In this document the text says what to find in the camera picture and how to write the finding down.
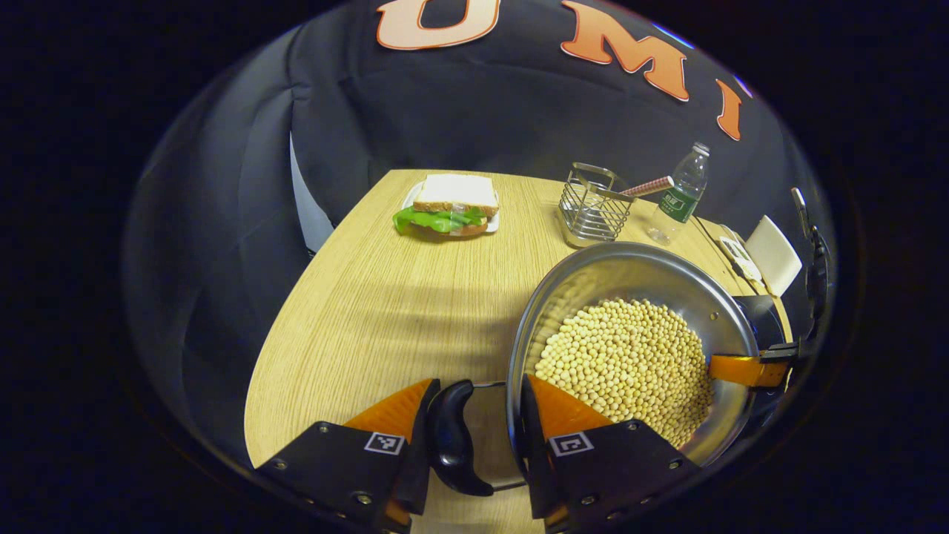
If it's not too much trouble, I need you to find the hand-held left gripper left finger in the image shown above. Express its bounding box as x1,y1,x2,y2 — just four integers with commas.
256,378,442,534

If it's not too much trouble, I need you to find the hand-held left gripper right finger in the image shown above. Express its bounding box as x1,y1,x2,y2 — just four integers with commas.
519,373,701,534

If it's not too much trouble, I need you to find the black induction cooktop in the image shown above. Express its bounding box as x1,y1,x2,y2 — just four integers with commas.
730,294,796,349

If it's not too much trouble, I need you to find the stainless steel pot black handle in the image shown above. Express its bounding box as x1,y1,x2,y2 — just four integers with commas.
426,241,762,498

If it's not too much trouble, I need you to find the pile of soybeans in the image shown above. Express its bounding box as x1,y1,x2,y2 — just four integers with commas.
534,298,716,449

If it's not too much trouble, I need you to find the white divided bean dish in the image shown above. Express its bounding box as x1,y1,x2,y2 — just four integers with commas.
718,236,763,284

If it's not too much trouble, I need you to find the white toaster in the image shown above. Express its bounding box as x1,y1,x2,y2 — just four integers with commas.
745,215,804,297

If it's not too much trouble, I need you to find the clear plastic water bottle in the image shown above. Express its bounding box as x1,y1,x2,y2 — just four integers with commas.
647,142,711,247

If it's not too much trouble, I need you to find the pink striped stick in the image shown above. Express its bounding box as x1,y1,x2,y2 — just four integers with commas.
619,176,675,198

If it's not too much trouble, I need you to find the sandwich with lettuce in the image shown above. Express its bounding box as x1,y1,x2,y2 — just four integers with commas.
393,174,500,238

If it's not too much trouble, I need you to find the black backdrop cloth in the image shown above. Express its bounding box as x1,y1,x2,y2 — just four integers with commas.
122,0,839,475

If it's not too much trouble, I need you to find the black cable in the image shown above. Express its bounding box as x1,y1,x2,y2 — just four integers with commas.
695,217,735,249

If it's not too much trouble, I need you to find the metal wire basket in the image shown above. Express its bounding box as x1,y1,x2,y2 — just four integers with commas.
558,162,635,249

